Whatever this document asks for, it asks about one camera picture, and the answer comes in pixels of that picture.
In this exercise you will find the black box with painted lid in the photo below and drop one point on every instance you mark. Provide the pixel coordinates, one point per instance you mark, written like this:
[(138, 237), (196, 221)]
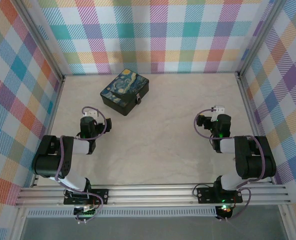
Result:
[(124, 86)]

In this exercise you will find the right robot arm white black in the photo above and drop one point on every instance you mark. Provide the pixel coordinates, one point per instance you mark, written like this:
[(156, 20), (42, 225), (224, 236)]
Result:
[(253, 162)]

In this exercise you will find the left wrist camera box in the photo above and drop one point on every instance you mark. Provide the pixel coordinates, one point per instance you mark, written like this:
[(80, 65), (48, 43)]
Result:
[(90, 112)]

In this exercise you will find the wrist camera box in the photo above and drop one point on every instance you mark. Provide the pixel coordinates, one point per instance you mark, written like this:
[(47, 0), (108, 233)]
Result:
[(90, 112), (218, 110)]

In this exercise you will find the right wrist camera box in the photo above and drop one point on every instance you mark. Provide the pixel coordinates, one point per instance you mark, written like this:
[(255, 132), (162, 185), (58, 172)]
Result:
[(218, 110)]

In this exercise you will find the aluminium side rail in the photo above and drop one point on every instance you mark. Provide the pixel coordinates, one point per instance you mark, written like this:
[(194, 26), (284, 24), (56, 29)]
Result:
[(254, 127)]

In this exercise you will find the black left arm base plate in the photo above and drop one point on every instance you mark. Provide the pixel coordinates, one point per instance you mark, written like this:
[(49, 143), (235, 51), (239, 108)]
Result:
[(100, 196)]

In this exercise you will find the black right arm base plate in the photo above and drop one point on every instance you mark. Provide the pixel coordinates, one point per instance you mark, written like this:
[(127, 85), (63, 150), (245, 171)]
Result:
[(205, 195)]

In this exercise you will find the long aluminium base rail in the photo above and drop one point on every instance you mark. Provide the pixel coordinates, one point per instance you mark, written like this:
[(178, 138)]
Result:
[(150, 195)]

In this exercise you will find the aluminium frame post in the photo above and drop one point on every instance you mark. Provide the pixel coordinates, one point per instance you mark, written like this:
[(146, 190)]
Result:
[(37, 37), (263, 37)]

